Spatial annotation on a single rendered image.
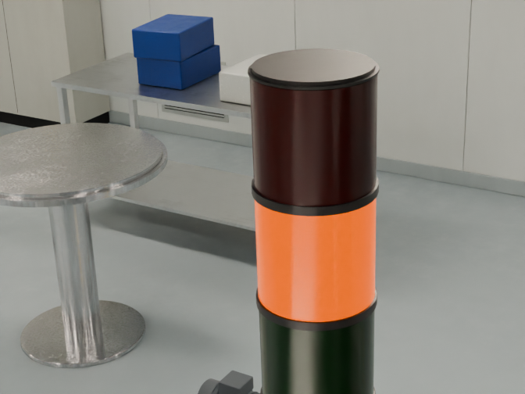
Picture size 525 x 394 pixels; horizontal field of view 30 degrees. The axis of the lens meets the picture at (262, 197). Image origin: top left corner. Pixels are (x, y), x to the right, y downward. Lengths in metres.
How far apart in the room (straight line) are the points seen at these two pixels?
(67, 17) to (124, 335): 3.18
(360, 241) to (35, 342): 4.47
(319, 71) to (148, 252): 5.26
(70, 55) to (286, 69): 7.03
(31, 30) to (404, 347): 4.09
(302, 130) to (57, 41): 7.07
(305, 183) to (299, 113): 0.03
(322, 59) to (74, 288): 4.30
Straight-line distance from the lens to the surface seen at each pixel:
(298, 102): 0.36
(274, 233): 0.38
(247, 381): 2.68
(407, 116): 6.44
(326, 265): 0.38
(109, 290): 5.25
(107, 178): 4.17
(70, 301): 4.70
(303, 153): 0.36
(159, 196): 5.72
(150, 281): 5.29
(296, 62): 0.38
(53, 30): 7.41
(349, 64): 0.38
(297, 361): 0.40
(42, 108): 7.71
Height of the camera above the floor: 2.45
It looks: 23 degrees down
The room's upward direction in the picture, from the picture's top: 2 degrees counter-clockwise
